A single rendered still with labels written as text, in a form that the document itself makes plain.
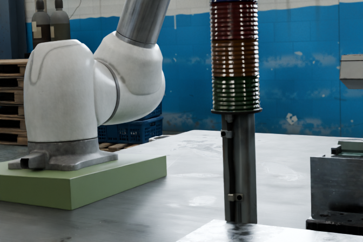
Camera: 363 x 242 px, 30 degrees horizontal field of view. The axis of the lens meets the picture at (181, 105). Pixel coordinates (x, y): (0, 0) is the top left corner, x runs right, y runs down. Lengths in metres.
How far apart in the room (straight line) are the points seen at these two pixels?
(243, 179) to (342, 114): 6.12
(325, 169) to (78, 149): 0.60
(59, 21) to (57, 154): 6.68
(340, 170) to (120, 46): 0.70
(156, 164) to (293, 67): 5.60
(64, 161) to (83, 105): 0.13
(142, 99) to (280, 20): 5.58
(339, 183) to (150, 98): 0.70
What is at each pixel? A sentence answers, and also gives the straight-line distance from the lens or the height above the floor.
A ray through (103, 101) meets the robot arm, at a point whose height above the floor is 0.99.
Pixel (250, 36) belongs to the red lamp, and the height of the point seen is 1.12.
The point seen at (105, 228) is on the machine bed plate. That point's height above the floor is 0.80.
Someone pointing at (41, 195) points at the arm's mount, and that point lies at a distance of 1.38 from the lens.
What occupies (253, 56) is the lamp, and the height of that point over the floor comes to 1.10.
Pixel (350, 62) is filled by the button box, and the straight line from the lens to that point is 1.33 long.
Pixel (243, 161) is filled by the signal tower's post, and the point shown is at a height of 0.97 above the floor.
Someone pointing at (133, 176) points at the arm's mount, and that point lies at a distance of 1.48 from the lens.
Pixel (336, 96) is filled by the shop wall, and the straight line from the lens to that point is 6.96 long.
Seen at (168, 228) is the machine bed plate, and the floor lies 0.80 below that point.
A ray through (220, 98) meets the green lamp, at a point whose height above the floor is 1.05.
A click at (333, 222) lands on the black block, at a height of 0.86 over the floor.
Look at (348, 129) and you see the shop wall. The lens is 6.96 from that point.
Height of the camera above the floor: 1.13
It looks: 6 degrees down
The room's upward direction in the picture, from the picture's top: 2 degrees counter-clockwise
